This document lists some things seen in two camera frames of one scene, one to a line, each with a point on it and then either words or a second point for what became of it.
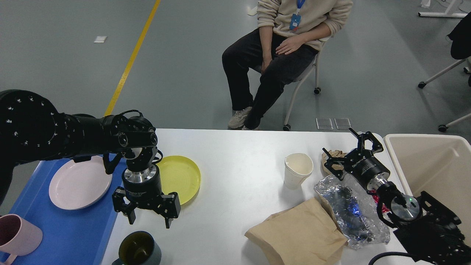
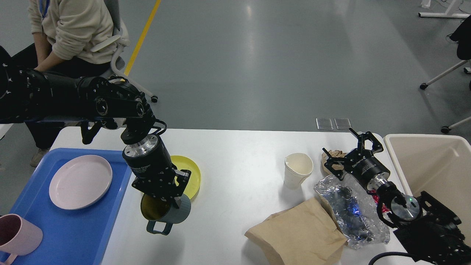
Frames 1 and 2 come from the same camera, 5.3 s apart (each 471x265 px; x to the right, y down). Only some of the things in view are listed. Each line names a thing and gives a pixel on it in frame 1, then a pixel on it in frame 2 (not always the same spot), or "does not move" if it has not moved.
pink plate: [74, 185] does not move
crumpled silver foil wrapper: [356, 209] does not move
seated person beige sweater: [258, 65] → [75, 37]
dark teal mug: [139, 248] → [155, 209]
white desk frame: [446, 14] does not move
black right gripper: [361, 162] does not move
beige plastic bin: [439, 164] does not move
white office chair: [252, 11] → [117, 42]
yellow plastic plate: [180, 174] does not move
